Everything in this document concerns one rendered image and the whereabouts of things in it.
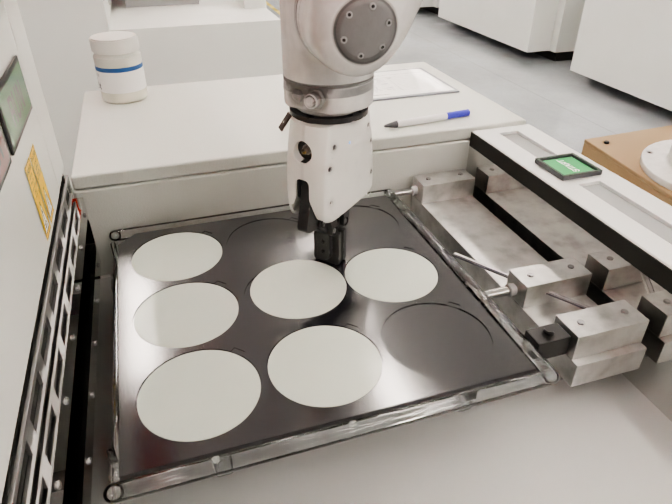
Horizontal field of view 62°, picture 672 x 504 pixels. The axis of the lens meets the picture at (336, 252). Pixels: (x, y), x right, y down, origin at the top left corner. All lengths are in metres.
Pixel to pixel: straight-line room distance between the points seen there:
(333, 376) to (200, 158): 0.36
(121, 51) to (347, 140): 0.49
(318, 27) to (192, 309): 0.30
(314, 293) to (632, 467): 0.33
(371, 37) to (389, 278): 0.27
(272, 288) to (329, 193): 0.12
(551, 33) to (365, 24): 4.95
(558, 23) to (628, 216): 4.67
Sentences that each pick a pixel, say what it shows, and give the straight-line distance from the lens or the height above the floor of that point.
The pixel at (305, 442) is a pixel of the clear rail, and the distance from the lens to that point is 0.44.
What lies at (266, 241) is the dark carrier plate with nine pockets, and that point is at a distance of 0.67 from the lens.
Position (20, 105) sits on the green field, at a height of 1.09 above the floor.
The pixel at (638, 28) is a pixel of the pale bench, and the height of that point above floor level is 0.48.
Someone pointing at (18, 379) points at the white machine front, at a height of 0.99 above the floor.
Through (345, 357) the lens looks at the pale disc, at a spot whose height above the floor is 0.90.
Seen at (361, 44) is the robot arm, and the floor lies 1.16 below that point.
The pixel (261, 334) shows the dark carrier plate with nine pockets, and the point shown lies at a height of 0.90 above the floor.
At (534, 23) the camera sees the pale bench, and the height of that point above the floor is 0.31.
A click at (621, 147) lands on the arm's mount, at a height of 0.90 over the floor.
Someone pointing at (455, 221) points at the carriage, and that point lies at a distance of 0.76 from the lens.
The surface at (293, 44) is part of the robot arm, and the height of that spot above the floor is 1.14.
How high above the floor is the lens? 1.25
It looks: 33 degrees down
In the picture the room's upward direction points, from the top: straight up
